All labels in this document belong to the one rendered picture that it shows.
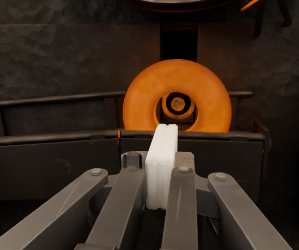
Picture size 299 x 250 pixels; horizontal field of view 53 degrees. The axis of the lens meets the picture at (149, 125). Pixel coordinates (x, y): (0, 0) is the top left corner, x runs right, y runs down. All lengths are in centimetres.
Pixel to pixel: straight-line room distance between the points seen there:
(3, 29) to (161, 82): 30
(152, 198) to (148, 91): 27
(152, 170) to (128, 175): 2
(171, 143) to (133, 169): 4
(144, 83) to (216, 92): 10
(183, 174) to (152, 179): 2
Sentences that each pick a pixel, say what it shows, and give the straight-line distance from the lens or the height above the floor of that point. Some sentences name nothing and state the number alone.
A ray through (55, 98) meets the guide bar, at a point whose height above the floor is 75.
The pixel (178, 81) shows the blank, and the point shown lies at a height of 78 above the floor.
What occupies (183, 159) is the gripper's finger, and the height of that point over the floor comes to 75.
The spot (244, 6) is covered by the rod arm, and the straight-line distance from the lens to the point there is 36.
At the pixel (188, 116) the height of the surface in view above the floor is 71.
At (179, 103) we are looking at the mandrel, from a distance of 51.
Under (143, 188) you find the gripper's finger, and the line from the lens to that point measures 16.
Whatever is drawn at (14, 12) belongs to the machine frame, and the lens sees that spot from 65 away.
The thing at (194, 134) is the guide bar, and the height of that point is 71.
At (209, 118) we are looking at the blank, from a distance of 43.
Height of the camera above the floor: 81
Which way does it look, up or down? 12 degrees down
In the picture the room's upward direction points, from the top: straight up
